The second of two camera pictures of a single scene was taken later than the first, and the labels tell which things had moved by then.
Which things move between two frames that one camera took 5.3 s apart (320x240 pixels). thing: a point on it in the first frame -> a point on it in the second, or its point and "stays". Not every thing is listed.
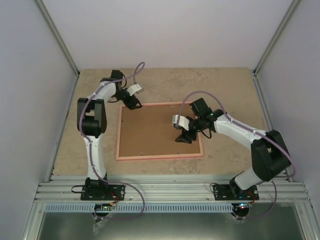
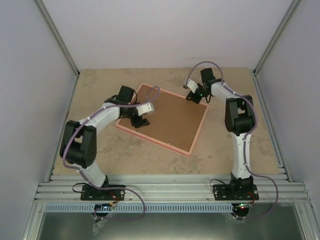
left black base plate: (103, 192) stays
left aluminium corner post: (65, 49) stays
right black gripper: (185, 136) -> (196, 100)
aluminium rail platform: (168, 189) stays
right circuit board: (240, 207) stays
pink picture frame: (118, 157) -> (166, 118)
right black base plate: (232, 192) stays
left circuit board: (103, 206) stays
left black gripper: (135, 101) -> (139, 122)
